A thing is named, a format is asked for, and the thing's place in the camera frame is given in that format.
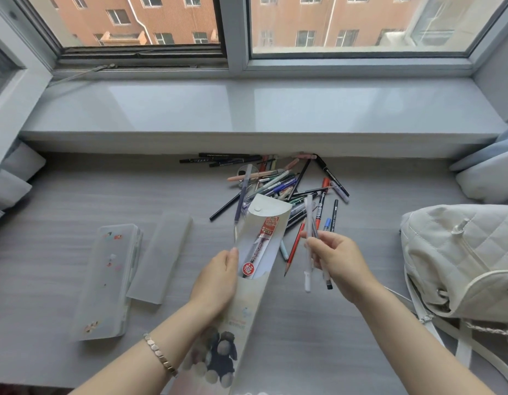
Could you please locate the person's left hand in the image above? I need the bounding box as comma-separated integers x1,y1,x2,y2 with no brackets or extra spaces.
189,249,240,321

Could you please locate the person's right hand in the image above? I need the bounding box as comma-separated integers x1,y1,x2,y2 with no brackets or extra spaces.
299,230,380,306

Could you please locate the clear gel pen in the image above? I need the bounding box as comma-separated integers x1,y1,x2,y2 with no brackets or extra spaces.
310,205,333,291

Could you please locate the cartoon sheep pencil pouch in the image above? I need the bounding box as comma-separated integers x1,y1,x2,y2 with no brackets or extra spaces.
167,194,293,395

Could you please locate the red pencil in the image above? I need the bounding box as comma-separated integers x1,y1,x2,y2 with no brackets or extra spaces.
283,221,307,278

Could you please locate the white gel pen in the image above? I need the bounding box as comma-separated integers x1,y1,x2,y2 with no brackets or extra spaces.
304,194,314,294

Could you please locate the frosted plastic box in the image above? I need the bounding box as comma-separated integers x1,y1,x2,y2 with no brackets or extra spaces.
126,212,193,305

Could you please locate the red label refill packet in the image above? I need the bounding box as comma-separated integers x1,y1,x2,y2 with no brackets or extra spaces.
240,216,281,280

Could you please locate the black marker pen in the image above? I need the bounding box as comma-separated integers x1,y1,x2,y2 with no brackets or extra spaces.
314,155,343,192

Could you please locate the pile of pens and pencils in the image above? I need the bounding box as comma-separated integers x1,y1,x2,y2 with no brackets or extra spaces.
179,151,352,278

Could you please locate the white quilted backpack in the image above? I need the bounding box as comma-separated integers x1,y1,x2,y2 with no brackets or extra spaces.
383,204,508,391

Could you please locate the person's right forearm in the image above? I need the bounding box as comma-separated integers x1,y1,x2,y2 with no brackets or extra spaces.
354,283,495,395

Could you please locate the person's left forearm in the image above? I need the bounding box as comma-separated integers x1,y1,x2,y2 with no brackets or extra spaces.
71,302,215,395

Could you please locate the clear sticker pencil box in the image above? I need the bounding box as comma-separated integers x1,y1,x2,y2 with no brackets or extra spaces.
71,224,144,342

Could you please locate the grey wooden desk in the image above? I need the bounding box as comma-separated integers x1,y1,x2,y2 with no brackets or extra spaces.
0,151,508,395

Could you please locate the pale blue curtain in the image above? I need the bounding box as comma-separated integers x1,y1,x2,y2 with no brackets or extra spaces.
449,118,508,204

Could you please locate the white window sill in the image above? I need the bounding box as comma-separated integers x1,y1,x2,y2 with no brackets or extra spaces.
19,77,508,159

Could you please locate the brick apartment building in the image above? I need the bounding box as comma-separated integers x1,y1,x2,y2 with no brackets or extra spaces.
27,0,498,52

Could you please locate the open white window sash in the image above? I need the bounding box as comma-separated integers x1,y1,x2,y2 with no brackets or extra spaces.
0,3,53,182

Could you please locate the silver link bracelet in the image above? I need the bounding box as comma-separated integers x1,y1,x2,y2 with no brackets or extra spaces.
143,332,179,378

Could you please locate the white window frame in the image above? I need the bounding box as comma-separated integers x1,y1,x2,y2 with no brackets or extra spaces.
11,0,508,81

